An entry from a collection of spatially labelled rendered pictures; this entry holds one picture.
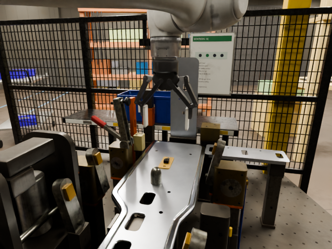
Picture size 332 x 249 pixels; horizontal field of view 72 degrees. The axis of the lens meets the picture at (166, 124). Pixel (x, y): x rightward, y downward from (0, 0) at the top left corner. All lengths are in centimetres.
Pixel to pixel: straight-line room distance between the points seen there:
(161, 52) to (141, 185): 37
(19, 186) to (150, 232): 26
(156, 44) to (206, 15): 19
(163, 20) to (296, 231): 90
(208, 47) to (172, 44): 58
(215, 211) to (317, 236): 58
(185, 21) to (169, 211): 43
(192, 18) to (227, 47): 71
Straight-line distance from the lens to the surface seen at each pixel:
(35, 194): 56
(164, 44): 66
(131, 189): 65
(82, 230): 57
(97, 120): 81
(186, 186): 66
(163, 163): 77
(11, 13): 1132
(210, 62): 123
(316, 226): 116
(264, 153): 92
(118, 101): 75
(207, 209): 60
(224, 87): 123
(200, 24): 54
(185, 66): 96
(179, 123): 100
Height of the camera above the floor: 135
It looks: 17 degrees down
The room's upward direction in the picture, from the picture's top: straight up
